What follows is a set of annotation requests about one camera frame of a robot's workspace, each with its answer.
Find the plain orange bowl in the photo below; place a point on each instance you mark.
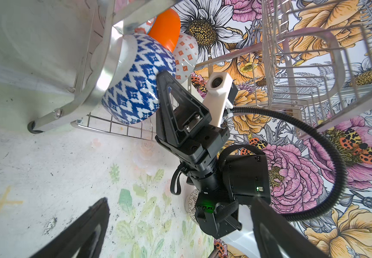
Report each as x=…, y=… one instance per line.
x=166, y=29

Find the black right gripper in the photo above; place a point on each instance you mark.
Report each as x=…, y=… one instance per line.
x=183, y=120

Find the grey dotted white bowl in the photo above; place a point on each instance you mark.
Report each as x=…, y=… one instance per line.
x=190, y=205

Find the chrome wire dish rack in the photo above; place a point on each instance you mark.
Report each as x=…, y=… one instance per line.
x=301, y=21

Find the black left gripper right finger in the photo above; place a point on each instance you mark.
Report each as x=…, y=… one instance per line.
x=276, y=237

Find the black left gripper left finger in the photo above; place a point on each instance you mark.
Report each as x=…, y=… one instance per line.
x=84, y=238

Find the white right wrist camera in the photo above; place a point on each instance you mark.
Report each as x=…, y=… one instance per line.
x=220, y=95

